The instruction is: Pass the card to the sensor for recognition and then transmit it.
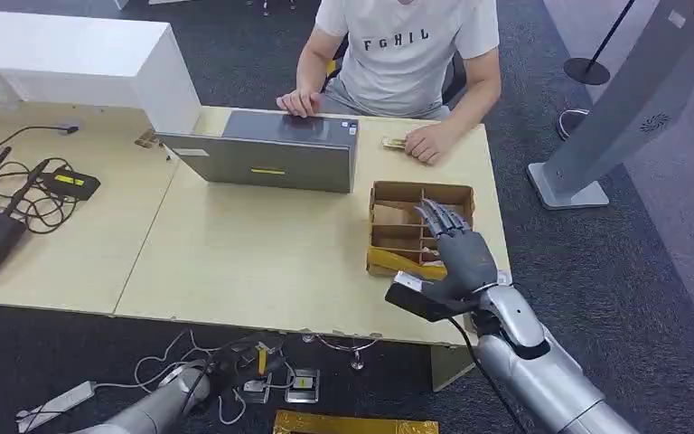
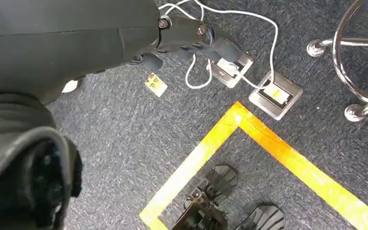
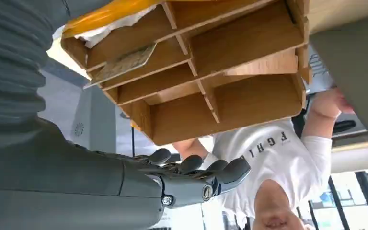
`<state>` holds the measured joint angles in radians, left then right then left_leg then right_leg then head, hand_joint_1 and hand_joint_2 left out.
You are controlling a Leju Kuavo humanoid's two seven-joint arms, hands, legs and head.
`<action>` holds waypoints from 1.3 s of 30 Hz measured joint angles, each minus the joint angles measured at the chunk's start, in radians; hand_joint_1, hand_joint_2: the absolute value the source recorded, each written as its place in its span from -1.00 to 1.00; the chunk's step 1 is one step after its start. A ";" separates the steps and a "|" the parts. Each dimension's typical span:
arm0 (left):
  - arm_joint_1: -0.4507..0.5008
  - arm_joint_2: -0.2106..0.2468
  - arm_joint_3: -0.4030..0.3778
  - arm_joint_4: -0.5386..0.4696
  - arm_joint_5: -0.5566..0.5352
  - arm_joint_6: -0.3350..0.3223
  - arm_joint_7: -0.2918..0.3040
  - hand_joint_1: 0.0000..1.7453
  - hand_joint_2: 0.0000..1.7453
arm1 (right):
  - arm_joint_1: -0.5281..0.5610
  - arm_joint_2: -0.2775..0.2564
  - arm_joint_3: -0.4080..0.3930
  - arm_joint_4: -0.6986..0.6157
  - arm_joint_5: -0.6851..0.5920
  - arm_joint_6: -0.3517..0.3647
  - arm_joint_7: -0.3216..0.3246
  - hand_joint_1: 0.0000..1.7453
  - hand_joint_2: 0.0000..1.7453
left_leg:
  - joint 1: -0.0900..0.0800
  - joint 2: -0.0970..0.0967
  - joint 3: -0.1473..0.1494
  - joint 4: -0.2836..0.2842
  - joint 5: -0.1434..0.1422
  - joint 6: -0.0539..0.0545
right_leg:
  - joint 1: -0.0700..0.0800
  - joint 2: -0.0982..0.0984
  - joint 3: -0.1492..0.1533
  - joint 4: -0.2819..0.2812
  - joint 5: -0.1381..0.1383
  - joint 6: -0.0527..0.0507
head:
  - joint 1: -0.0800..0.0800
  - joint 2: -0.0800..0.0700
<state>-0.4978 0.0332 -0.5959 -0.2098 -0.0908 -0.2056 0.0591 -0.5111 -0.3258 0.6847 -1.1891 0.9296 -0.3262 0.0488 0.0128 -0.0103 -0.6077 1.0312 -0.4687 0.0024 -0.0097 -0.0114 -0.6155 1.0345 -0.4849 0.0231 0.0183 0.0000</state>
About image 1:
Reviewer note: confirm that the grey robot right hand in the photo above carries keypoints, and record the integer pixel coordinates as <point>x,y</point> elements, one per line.
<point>464,260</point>

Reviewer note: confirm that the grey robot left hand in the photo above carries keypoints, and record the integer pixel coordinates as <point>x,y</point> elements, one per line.
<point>239,356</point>

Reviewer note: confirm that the small brown desk fitting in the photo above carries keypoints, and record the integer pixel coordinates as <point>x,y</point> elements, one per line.
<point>147,139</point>

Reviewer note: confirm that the gold card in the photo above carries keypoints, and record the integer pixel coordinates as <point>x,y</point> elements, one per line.
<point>393,143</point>

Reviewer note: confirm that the white power strip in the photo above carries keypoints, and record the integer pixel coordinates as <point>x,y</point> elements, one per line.
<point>59,404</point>

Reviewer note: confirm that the grey laptop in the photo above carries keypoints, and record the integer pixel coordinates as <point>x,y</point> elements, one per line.
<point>275,157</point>

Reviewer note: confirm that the white desk leg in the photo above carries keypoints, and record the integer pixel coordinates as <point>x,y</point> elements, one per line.
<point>446,366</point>

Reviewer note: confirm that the white cabinet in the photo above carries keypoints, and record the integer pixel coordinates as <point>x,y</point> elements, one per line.
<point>71,60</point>

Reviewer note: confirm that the pale card stack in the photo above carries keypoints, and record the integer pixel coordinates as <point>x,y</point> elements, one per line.
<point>431,259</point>

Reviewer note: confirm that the black device with yellow label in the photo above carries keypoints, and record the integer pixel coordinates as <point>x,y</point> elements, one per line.
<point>73,184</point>

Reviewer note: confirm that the grey card reader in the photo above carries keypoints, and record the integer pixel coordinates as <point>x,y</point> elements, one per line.
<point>504,278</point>

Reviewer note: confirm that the wooden card box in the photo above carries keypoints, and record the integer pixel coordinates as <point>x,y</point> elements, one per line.
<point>392,236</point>

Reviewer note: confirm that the person's right hand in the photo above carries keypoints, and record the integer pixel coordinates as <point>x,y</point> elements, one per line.
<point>299,103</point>

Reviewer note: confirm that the person's left hand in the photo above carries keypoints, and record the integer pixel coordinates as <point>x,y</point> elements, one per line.
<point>431,145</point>

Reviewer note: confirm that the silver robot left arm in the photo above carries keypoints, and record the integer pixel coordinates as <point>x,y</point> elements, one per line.
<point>149,410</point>

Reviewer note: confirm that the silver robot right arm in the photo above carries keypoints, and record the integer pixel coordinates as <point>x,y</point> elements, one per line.
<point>538,365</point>

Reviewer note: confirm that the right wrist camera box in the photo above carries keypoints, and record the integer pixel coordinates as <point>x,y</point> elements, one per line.
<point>419,302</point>

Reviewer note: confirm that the steel floor socket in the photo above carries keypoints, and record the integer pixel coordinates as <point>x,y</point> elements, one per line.
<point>303,385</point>
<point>257,387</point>

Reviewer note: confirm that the yellow sheet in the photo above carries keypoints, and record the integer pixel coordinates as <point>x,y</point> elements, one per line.
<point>353,424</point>

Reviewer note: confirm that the office chair base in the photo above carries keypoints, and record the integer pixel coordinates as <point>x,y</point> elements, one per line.
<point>278,5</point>

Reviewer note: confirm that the grey kiosk stand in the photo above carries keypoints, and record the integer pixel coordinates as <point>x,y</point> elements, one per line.
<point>628,102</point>

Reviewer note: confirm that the black stanchion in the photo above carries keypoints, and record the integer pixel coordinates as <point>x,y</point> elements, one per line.
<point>586,70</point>

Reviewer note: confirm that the person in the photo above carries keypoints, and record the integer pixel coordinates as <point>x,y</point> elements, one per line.
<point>404,60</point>

